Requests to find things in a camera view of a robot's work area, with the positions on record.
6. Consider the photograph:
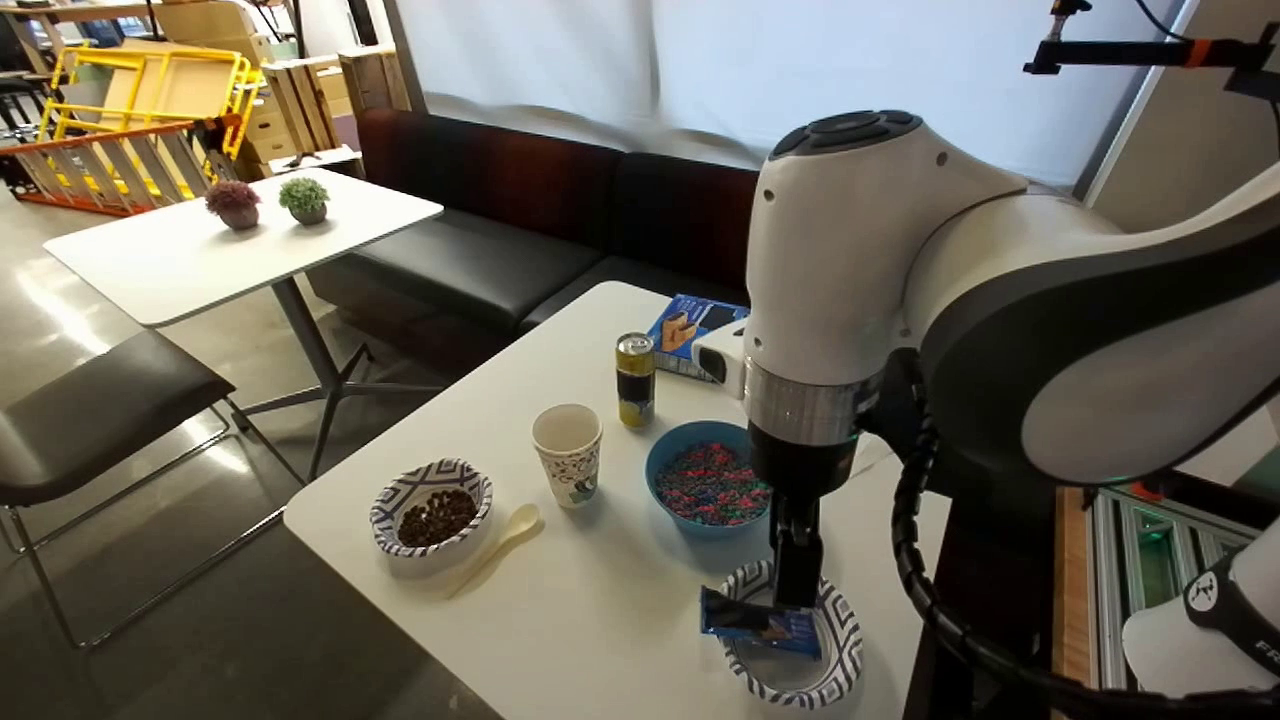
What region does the blue zigzag paper plate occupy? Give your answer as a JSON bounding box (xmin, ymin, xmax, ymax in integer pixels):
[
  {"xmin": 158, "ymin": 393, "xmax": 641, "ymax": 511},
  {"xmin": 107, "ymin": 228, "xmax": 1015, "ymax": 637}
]
[{"xmin": 710, "ymin": 555, "xmax": 868, "ymax": 713}]

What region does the patterned paper bowl brown food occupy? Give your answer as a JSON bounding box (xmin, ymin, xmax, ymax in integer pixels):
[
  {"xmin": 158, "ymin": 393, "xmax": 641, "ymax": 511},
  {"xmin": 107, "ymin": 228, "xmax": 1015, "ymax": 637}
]
[{"xmin": 367, "ymin": 457, "xmax": 498, "ymax": 576}]

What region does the cream plastic spoon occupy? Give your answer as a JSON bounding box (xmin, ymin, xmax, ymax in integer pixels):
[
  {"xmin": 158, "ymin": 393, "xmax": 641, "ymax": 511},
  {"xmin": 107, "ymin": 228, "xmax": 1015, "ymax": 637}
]
[{"xmin": 454, "ymin": 500, "xmax": 549, "ymax": 563}]

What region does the white side table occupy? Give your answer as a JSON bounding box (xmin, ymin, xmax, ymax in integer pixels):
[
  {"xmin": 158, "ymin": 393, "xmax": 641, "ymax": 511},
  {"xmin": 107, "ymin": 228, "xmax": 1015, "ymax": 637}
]
[{"xmin": 39, "ymin": 168, "xmax": 449, "ymax": 484}]

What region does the wooden framed metal cabinet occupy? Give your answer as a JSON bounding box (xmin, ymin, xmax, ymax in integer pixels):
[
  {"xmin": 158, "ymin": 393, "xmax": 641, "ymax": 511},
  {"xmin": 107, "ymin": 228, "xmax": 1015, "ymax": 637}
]
[{"xmin": 1048, "ymin": 477, "xmax": 1265, "ymax": 720}]

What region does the wooden drawer cabinet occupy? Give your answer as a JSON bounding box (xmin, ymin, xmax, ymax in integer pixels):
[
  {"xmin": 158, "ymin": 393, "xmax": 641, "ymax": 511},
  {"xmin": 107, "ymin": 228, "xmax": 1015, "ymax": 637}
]
[{"xmin": 243, "ymin": 52, "xmax": 402, "ymax": 174}]

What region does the dark red ball plant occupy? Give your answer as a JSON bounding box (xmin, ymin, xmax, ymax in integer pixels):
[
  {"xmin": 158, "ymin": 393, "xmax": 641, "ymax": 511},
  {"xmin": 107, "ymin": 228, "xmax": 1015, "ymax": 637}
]
[{"xmin": 205, "ymin": 175, "xmax": 265, "ymax": 237}]

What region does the black yellow drink can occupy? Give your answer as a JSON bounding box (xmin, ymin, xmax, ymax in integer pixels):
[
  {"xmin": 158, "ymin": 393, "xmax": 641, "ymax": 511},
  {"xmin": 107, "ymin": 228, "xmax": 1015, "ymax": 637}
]
[{"xmin": 612, "ymin": 328, "xmax": 658, "ymax": 434}]

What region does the yellow metal rack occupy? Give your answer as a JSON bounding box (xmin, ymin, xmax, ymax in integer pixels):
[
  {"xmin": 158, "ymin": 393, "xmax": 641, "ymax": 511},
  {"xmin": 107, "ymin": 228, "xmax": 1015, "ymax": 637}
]
[{"xmin": 37, "ymin": 42, "xmax": 273, "ymax": 166}]

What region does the black metal frame chair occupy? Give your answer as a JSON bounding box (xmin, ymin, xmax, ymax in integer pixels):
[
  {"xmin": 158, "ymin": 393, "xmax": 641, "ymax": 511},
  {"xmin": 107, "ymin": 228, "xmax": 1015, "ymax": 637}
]
[{"xmin": 0, "ymin": 328, "xmax": 308, "ymax": 656}]

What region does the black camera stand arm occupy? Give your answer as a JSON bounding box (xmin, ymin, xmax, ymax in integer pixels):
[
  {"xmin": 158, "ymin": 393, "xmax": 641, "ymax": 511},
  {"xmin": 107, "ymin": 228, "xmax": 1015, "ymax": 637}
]
[{"xmin": 1018, "ymin": 0, "xmax": 1280, "ymax": 103}]

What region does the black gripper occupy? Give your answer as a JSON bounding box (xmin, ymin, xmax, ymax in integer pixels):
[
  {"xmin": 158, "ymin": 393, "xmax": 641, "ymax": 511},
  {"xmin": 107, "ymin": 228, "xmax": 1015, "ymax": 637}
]
[{"xmin": 749, "ymin": 428, "xmax": 854, "ymax": 616}]

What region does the blue cookie box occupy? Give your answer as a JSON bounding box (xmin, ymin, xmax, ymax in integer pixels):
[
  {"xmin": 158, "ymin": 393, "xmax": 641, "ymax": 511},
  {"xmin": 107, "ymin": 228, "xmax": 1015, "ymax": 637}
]
[{"xmin": 645, "ymin": 292, "xmax": 752, "ymax": 383}]

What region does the orange slatted frame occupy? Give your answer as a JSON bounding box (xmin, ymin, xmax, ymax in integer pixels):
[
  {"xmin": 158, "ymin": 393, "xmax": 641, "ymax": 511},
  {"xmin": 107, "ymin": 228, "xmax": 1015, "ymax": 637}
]
[{"xmin": 0, "ymin": 122, "xmax": 224, "ymax": 220}]

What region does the white window blind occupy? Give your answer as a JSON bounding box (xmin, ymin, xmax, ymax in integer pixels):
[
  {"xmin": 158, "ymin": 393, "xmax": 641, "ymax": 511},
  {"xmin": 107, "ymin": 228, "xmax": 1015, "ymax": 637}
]
[{"xmin": 396, "ymin": 0, "xmax": 1190, "ymax": 192}]

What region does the printed white paper cup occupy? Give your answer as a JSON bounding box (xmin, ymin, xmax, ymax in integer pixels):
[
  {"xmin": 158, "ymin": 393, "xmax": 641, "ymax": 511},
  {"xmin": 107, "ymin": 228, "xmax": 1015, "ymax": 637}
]
[{"xmin": 528, "ymin": 400, "xmax": 606, "ymax": 517}]

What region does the blue chocolate bar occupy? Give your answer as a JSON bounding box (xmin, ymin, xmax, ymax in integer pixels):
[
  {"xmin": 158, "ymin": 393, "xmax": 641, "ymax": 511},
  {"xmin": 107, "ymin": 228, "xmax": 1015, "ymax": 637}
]
[{"xmin": 697, "ymin": 586, "xmax": 825, "ymax": 665}]

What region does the black upholstered bench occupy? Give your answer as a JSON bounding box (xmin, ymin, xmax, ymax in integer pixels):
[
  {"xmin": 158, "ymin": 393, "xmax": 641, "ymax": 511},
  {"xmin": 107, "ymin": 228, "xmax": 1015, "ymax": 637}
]
[{"xmin": 308, "ymin": 107, "xmax": 767, "ymax": 364}]

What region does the white black cap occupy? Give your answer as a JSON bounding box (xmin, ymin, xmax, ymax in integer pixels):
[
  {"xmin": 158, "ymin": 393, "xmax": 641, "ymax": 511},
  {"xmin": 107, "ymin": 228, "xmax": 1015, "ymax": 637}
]
[{"xmin": 1118, "ymin": 517, "xmax": 1280, "ymax": 720}]

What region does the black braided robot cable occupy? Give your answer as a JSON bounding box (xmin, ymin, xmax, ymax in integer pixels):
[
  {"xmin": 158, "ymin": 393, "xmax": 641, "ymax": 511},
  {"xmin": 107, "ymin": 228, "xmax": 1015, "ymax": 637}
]
[{"xmin": 883, "ymin": 351, "xmax": 1280, "ymax": 720}]

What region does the blue bowl colourful candy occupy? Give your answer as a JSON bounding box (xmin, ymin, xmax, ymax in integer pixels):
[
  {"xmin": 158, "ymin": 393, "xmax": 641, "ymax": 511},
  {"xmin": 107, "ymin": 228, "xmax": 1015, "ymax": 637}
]
[{"xmin": 645, "ymin": 422, "xmax": 788, "ymax": 546}]

